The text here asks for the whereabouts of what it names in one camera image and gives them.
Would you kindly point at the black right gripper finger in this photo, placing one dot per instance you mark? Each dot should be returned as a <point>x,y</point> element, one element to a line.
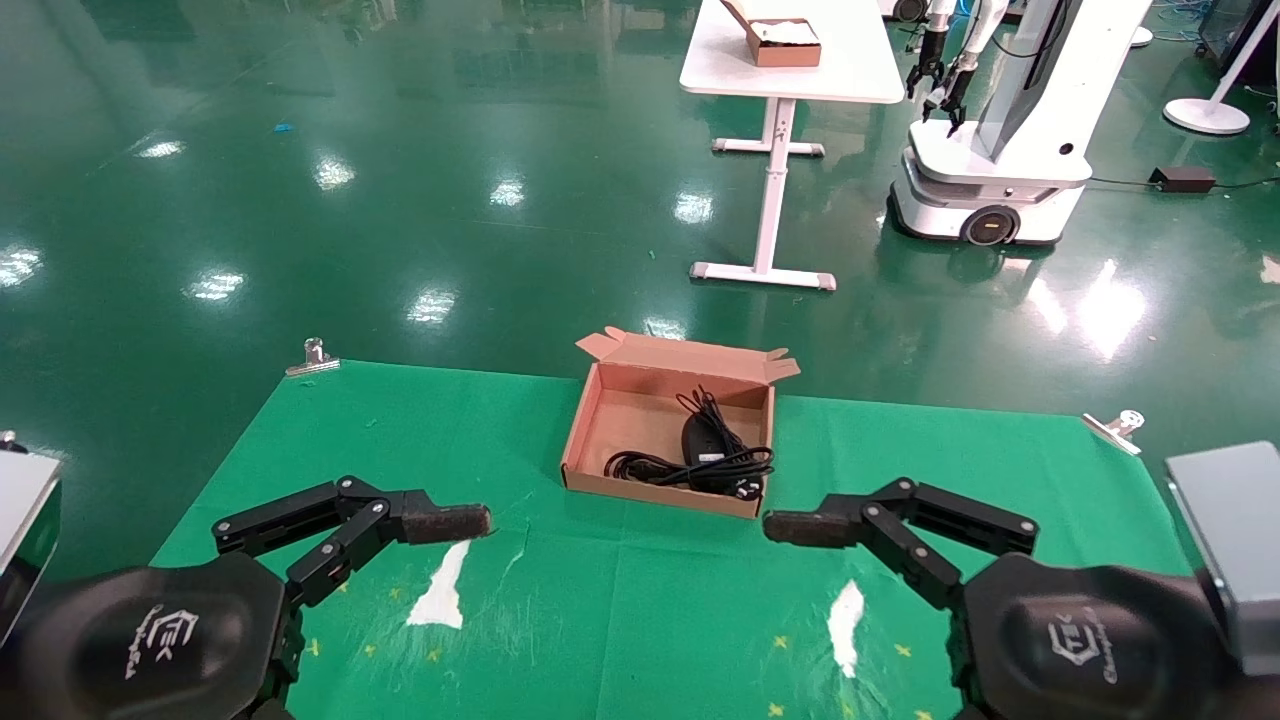
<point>915,560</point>
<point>970,520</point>

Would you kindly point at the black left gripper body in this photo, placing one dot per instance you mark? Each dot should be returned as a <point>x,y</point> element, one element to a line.
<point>150,640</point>

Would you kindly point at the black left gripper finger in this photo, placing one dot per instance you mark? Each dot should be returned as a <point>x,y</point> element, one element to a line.
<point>290,508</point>
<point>335,555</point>

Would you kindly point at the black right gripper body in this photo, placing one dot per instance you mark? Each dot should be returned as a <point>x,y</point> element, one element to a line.
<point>1090,640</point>

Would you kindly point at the white robot arm black gripper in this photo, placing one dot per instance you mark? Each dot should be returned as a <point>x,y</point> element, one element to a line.
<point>955,95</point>
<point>925,65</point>

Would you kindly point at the open brown cardboard box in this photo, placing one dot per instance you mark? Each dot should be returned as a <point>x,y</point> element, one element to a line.
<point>640,410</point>

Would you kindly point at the small brown cardboard box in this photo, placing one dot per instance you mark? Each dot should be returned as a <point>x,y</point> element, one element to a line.
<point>785,52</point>

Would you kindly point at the metal binder clip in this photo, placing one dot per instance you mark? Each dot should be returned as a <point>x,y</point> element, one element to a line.
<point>312,365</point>
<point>1110,430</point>

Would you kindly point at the white wheeled robot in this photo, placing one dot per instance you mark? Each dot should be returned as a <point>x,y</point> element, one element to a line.
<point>1000,170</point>

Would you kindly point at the black power adapter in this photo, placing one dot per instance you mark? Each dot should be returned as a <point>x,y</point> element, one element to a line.
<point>1183,179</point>

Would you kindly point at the white pole stand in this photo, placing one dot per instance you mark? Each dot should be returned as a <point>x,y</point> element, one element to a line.
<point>1208,115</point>

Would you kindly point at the white height-adjustable table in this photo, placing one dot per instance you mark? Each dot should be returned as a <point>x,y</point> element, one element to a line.
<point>850,60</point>

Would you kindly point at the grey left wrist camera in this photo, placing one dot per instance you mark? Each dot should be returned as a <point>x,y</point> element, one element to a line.
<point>25,530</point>

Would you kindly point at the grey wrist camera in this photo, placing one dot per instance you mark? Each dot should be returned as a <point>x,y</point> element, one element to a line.
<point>1230,540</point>
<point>25,530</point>

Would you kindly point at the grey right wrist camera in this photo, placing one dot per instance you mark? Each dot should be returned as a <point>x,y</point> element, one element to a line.
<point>1230,540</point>

